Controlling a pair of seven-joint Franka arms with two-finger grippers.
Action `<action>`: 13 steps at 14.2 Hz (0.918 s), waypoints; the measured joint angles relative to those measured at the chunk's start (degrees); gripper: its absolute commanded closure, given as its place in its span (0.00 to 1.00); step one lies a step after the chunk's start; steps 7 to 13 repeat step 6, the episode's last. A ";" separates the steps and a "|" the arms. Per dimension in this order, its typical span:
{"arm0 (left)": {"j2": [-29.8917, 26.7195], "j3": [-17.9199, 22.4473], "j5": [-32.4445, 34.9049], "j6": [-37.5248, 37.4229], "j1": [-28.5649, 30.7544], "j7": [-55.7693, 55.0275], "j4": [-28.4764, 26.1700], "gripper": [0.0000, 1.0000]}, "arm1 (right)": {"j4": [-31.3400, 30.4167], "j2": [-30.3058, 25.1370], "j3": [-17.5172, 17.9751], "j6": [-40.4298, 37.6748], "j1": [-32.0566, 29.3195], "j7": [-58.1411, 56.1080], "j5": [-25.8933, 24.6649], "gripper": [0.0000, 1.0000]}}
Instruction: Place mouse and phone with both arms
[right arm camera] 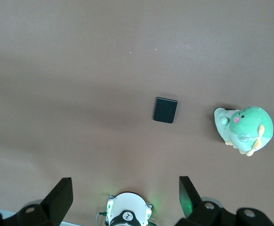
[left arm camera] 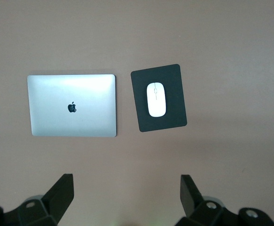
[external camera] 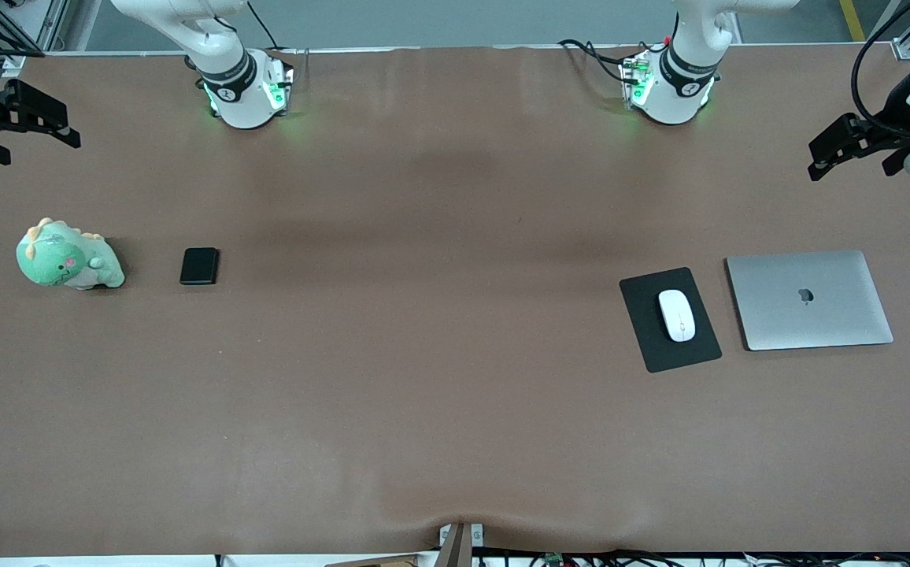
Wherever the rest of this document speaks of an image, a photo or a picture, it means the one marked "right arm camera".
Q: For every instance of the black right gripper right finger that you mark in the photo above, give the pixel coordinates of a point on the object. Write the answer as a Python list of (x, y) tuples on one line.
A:
[(187, 197)]

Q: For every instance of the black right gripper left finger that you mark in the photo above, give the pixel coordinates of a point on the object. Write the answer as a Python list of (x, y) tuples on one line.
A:
[(61, 197)]

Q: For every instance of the black phone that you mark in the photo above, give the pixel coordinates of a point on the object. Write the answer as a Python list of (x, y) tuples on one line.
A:
[(165, 110)]

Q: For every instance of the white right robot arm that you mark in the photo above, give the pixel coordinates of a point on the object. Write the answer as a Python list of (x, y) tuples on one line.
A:
[(127, 202)]

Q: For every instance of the green plush dinosaur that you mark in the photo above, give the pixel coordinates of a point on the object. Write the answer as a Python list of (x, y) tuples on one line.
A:
[(249, 127)]

